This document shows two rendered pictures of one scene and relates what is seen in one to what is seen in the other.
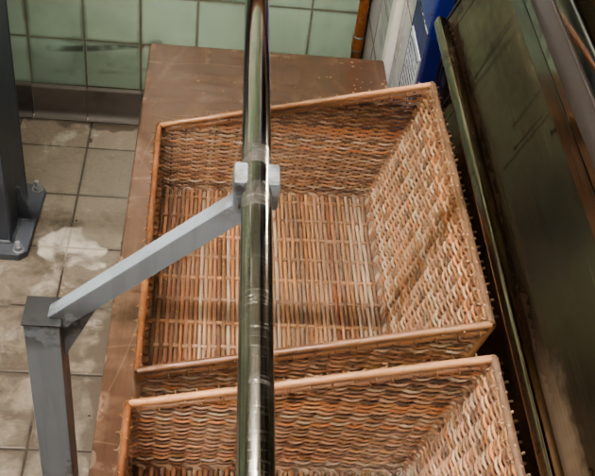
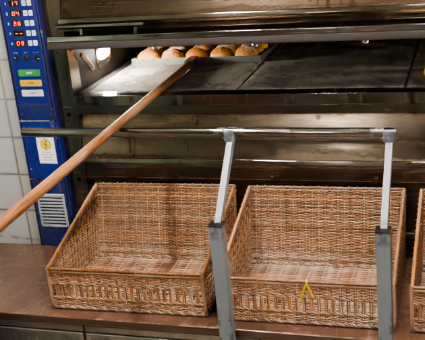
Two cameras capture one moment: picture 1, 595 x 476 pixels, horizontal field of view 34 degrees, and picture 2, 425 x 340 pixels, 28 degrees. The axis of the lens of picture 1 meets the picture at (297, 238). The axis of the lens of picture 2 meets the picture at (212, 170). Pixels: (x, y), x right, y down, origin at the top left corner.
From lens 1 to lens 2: 233 cm
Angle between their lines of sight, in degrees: 58
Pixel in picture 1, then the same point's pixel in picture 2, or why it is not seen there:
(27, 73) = not seen: outside the picture
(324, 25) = not seen: outside the picture
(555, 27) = (266, 38)
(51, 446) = (229, 295)
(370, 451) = (246, 256)
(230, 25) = not seen: outside the picture
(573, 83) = (287, 38)
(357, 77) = (7, 250)
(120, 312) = (133, 319)
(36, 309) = (215, 224)
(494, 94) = (150, 144)
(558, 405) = (291, 156)
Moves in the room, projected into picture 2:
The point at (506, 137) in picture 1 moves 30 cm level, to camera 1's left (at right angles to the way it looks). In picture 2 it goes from (176, 144) to (135, 174)
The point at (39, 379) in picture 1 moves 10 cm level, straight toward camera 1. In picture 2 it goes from (225, 255) to (259, 253)
